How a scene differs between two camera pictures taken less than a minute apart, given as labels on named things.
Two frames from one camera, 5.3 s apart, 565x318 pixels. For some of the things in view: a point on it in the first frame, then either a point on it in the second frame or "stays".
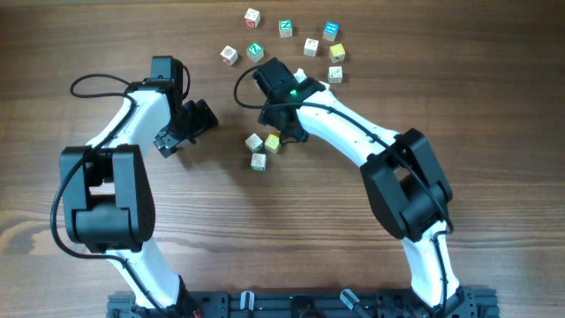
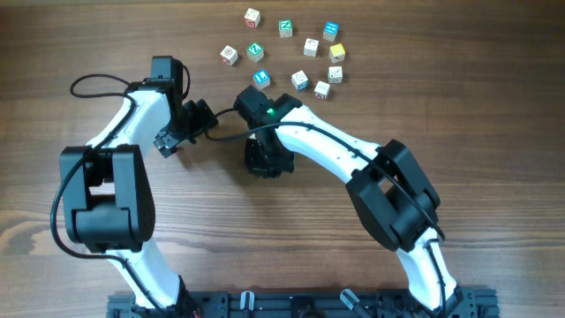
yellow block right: [337, 53] stays
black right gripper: [267, 117] → [257, 167]
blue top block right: [330, 30] stays
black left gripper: [203, 119] stays
